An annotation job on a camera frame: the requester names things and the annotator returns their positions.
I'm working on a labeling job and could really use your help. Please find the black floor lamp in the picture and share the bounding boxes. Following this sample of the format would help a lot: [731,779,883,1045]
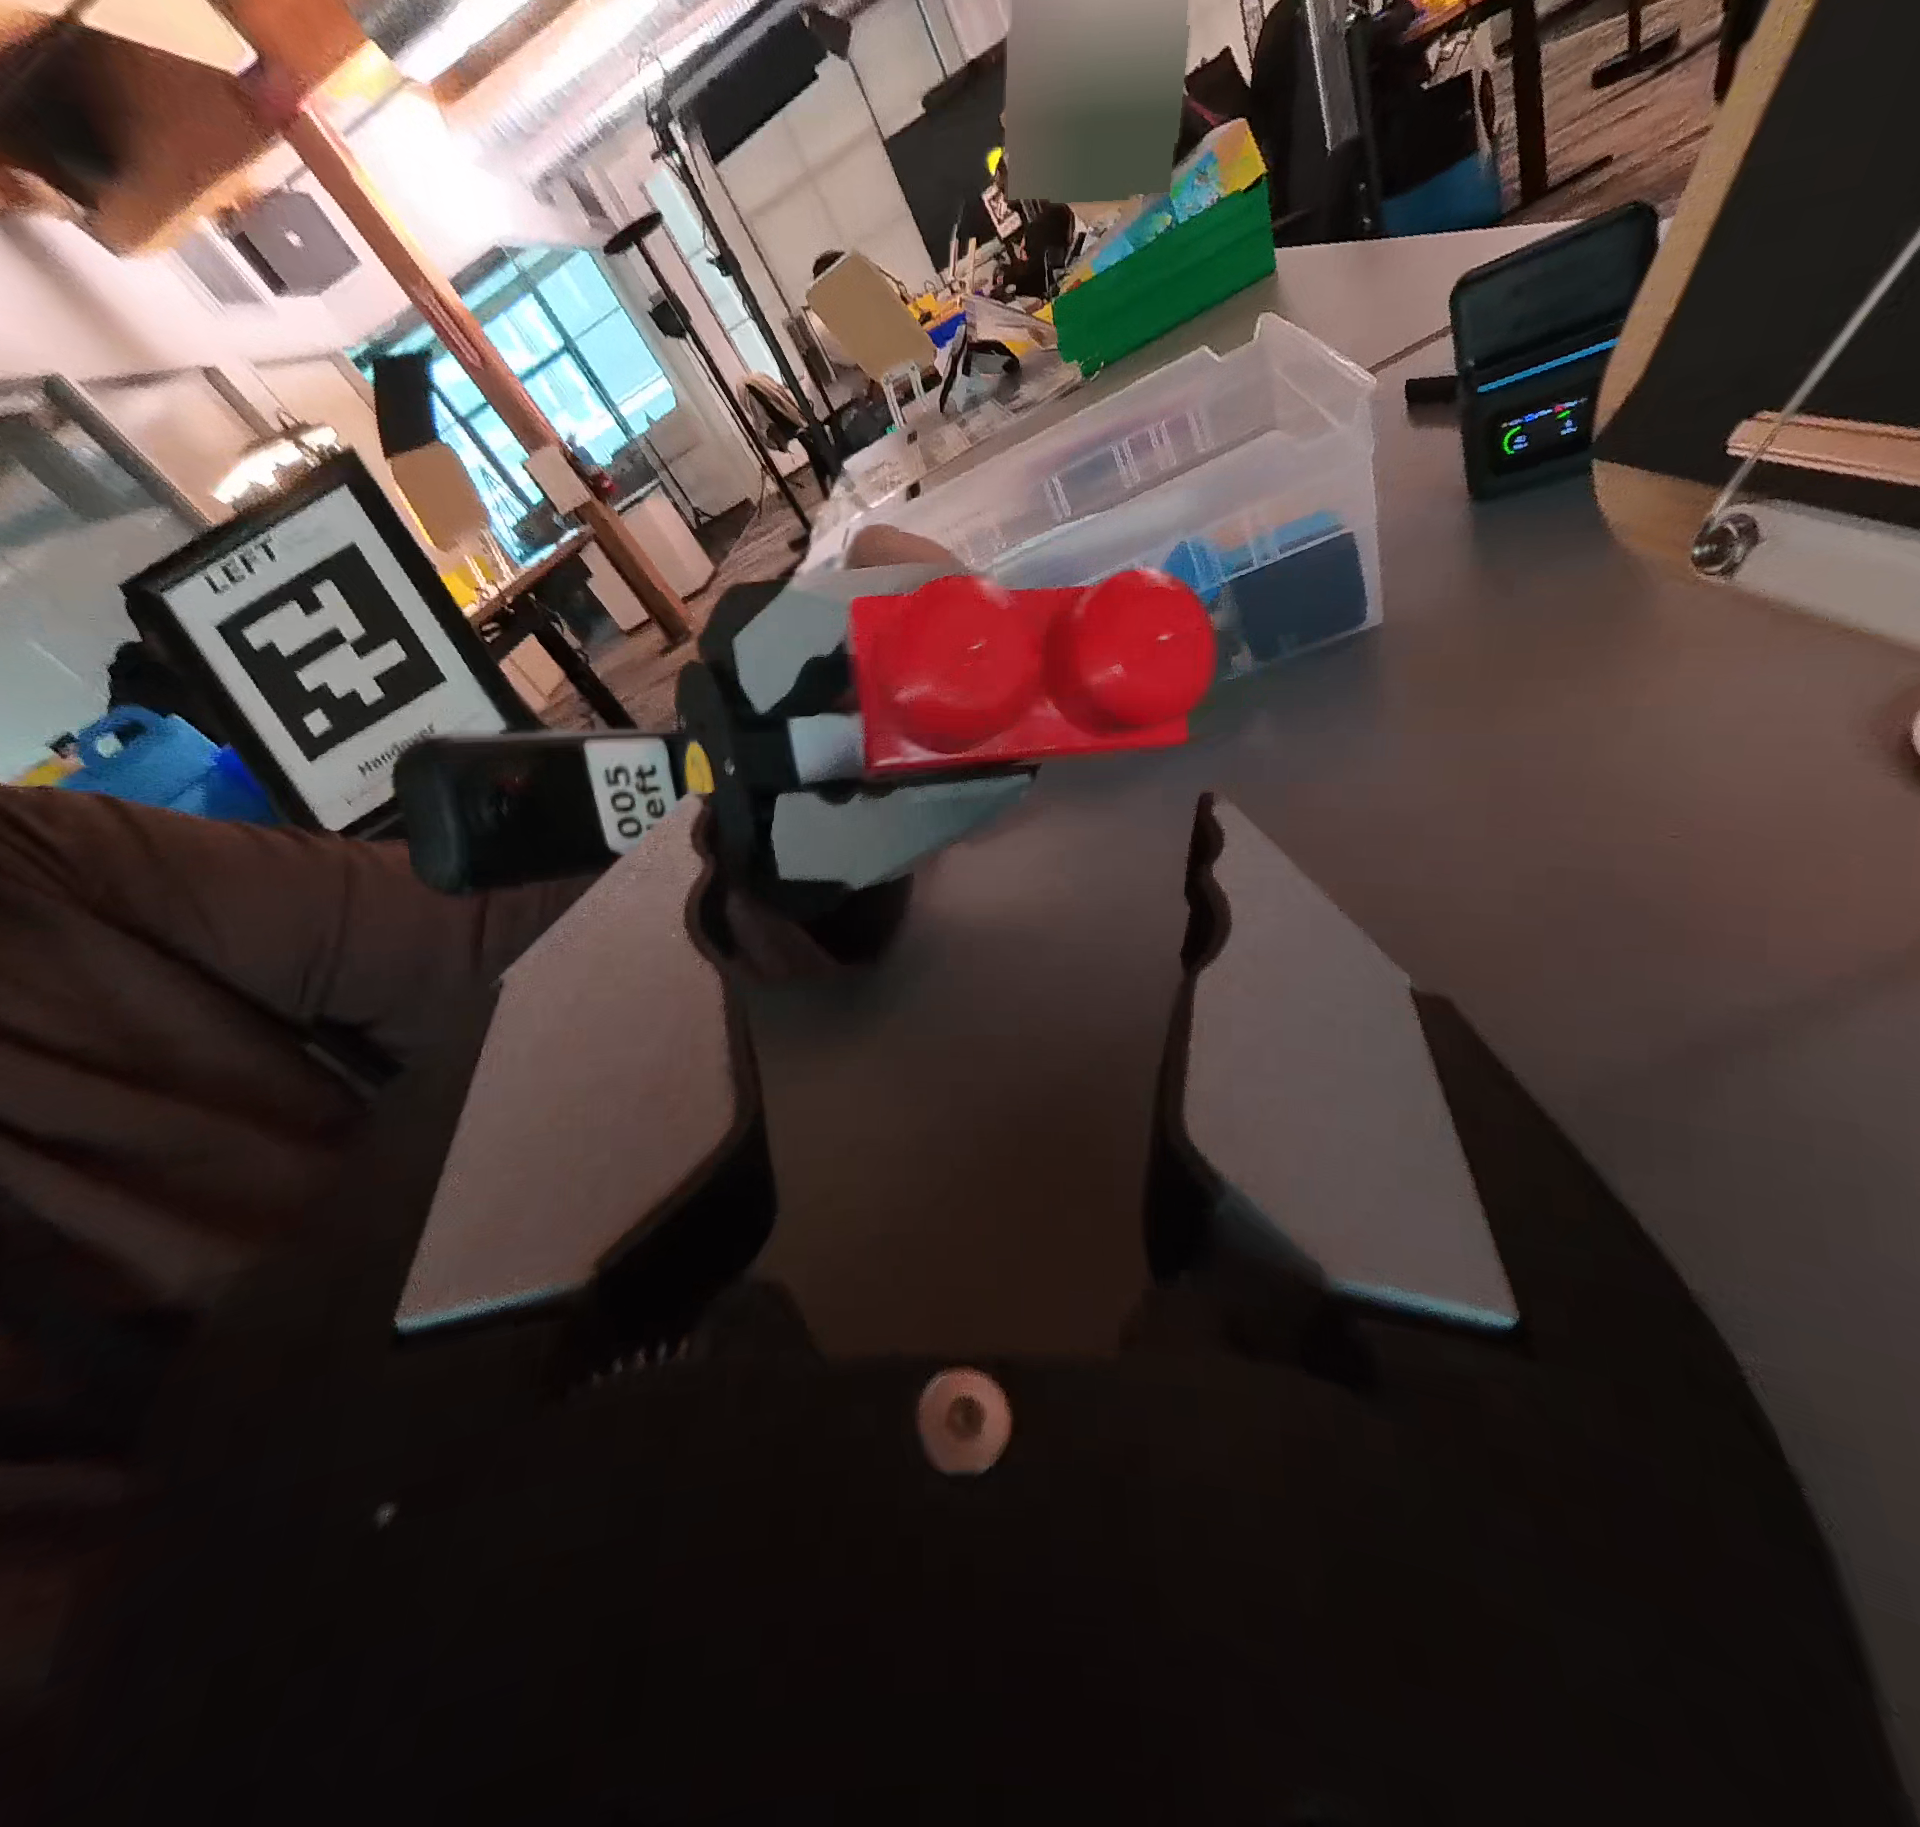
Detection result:
[599,206,818,539]

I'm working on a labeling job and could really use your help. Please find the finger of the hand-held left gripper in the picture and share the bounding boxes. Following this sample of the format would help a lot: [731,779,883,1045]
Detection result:
[735,590,860,717]
[774,766,1038,894]

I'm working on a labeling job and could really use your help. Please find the blue box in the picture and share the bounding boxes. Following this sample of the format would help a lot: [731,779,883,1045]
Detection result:
[1163,506,1346,631]

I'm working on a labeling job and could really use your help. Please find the black monitor screen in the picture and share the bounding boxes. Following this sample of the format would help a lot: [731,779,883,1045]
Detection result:
[885,77,1006,268]

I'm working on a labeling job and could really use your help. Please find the tan cardboard sheet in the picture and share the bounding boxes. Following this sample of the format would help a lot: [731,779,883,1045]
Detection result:
[805,252,938,375]

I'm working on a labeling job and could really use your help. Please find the black wooden book stand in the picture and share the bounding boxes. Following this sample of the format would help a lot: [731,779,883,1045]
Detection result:
[1591,0,1920,779]

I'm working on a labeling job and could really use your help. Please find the person's left hand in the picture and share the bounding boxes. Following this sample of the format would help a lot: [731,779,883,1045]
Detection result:
[840,519,974,580]

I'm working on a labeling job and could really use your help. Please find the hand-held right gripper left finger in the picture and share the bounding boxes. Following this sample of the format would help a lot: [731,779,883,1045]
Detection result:
[393,824,779,1356]

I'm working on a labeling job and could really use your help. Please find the round ceiling lamp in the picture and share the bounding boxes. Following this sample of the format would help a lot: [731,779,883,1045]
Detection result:
[210,423,341,509]

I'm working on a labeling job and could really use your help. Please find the black power bank with display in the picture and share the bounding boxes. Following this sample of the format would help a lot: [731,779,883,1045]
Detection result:
[1449,201,1661,503]

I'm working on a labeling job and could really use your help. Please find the clear plastic storage bin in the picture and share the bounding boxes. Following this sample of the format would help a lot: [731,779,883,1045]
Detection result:
[830,312,1382,689]

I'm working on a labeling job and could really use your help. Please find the black softbox light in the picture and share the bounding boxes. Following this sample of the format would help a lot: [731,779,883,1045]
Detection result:
[697,12,855,162]

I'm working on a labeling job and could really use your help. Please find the colourful box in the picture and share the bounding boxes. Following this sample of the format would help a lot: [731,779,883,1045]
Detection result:
[1086,117,1271,275]

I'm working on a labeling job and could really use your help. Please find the green plastic bin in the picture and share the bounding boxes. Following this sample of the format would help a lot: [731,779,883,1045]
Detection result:
[1049,184,1278,375]

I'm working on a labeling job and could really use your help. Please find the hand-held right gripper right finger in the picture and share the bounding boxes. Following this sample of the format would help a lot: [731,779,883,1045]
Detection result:
[1144,792,1524,1336]

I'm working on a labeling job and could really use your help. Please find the red block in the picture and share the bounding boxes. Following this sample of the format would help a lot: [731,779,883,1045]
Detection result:
[846,572,1220,779]

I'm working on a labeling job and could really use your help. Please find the blue plastic container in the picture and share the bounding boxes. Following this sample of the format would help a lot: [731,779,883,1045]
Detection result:
[53,710,278,824]

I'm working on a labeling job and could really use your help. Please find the dark office chair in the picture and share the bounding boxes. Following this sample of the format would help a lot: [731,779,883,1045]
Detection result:
[1252,0,1374,238]

